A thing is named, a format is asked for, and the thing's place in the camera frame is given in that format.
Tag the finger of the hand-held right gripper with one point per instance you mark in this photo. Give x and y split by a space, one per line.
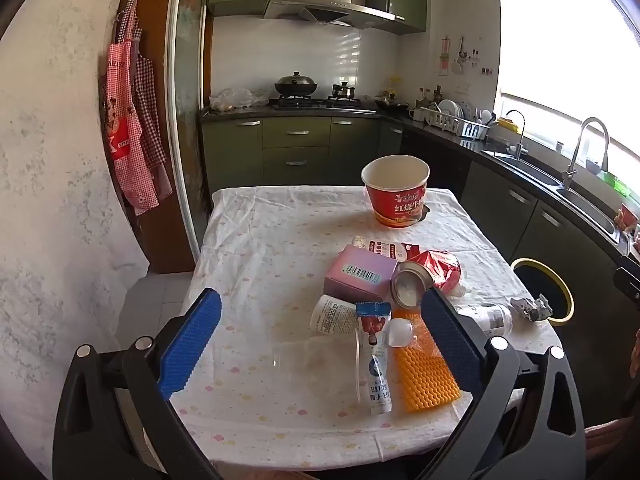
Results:
629 282

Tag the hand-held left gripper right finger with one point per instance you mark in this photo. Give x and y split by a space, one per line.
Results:
450 345

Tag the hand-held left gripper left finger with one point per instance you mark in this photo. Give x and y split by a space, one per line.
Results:
190 345

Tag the clear plastic bottle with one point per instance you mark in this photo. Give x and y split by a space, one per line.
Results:
492 317

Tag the white round cap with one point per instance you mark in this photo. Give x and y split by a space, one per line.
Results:
400 334

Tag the white blue squeeze tube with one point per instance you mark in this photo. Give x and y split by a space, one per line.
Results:
377 380

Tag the crushed red can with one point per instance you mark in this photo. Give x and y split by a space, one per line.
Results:
435 265

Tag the silver wrapper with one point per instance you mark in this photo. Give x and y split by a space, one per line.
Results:
530 309

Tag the blue bin with yellow rim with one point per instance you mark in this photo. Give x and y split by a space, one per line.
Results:
537 285

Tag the purple cardboard box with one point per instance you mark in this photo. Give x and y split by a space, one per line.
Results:
355 285

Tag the red white packet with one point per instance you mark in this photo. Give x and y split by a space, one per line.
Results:
385 247

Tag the small white plastic bottle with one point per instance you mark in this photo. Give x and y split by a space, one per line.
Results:
332 315

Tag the clear plastic cup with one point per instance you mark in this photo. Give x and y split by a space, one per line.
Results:
320 365

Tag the red instant noodle cup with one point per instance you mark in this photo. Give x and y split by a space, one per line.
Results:
397 210

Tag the green plastic container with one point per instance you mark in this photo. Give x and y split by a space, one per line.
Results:
616 184

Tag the white floral tablecloth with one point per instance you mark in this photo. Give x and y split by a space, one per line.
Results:
260 260

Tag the steel double sink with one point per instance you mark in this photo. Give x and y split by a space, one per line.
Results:
540 172

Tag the tall steel faucet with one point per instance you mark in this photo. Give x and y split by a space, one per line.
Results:
575 150

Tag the small steel faucet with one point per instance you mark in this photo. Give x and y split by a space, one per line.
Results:
522 130

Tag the yellow box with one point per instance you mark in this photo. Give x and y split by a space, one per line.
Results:
506 124

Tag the red cartoon print apron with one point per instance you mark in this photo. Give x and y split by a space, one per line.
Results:
125 145

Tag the dark red checked apron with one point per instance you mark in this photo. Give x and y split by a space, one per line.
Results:
152 125

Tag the white dish rack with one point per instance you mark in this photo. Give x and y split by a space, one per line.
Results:
450 121

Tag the glass sliding door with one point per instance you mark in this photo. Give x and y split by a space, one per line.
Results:
187 110

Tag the green lower cabinets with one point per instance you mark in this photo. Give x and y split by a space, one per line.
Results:
295 132

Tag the white dish plates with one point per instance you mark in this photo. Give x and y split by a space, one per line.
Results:
450 107

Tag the black frying pan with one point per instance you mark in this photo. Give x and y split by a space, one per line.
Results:
392 105

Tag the clear plastic bag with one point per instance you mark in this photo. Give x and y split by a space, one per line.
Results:
235 99

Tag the black kitchen countertop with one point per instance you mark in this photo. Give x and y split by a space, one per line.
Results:
280 111

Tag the condiment bottles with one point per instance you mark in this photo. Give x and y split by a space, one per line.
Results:
430 95

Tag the kitchen window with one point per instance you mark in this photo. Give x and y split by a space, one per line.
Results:
565 35

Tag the black gas stove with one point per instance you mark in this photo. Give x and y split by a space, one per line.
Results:
315 102

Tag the small steel pot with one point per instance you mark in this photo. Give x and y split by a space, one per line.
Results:
344 91

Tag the black wok with lid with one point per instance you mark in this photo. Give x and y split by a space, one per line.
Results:
295 85

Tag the wall hung kitchen utensils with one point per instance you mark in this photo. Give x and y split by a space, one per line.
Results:
457 57

